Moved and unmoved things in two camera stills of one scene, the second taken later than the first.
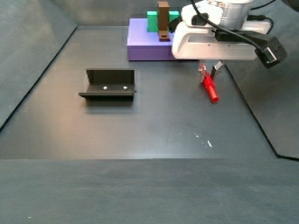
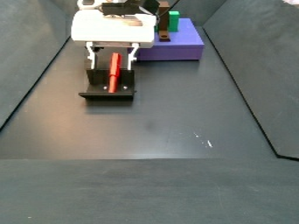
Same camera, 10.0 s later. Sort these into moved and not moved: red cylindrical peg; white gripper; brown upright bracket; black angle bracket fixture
Moved: white gripper; red cylindrical peg
Not moved: black angle bracket fixture; brown upright bracket
